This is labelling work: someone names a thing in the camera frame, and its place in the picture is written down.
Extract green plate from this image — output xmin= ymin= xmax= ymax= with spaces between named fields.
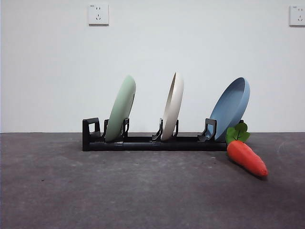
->
xmin=104 ymin=74 xmax=137 ymax=142

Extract white wall socket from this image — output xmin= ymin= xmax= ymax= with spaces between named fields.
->
xmin=88 ymin=3 xmax=110 ymax=26
xmin=289 ymin=5 xmax=305 ymax=27

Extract beige plate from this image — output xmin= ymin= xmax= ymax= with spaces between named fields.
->
xmin=161 ymin=71 xmax=185 ymax=141

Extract blue plate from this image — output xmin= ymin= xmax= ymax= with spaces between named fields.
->
xmin=209 ymin=76 xmax=251 ymax=142

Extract orange toy carrot green leaves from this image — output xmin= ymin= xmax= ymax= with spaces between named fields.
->
xmin=225 ymin=123 xmax=269 ymax=177

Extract black plate rack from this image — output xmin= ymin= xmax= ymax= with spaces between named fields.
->
xmin=82 ymin=117 xmax=245 ymax=152

